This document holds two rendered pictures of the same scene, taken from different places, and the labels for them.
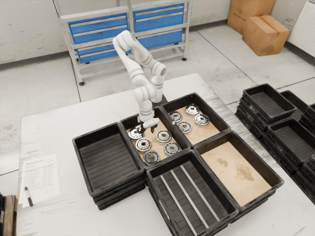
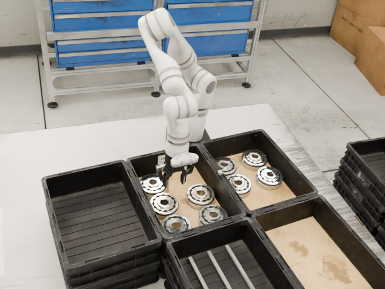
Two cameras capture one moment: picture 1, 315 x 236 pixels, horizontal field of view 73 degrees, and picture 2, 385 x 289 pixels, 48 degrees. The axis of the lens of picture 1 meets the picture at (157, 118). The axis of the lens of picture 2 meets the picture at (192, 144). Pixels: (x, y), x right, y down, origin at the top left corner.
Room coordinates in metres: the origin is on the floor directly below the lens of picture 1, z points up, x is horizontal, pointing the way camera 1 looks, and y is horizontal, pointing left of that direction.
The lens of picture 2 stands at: (-0.28, 0.04, 2.00)
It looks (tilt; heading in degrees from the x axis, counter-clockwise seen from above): 39 degrees down; 359
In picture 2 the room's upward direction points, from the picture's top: 7 degrees clockwise
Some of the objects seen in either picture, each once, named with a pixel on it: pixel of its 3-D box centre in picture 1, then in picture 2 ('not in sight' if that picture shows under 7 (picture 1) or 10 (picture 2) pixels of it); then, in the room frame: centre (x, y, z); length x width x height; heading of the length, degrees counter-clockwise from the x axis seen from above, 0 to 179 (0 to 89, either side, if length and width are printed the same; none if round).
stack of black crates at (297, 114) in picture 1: (287, 112); not in sight; (1.60, -1.42, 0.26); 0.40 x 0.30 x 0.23; 21
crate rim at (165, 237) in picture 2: (153, 135); (183, 187); (0.80, 0.03, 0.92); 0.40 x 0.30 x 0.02; 27
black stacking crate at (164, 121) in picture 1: (153, 139); (181, 197); (0.80, 0.03, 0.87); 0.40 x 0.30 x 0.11; 27
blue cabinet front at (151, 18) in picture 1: (159, 28); (208, 24); (2.92, -0.05, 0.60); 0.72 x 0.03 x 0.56; 111
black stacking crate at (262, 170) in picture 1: (233, 169); (316, 260); (0.59, -0.42, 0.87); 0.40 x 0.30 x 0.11; 27
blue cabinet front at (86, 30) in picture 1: (102, 39); (105, 30); (2.63, 0.69, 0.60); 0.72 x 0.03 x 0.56; 111
